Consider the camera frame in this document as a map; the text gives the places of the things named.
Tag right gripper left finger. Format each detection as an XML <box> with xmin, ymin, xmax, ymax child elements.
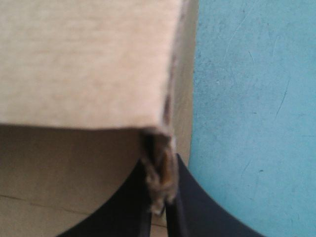
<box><xmin>55</xmin><ymin>158</ymin><xmax>152</xmax><ymax>237</ymax></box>

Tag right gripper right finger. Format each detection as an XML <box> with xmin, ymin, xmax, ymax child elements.
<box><xmin>164</xmin><ymin>153</ymin><xmax>268</xmax><ymax>237</ymax></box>

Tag brown cardboard box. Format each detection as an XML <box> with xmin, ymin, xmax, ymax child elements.
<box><xmin>0</xmin><ymin>0</ymin><xmax>199</xmax><ymax>237</ymax></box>

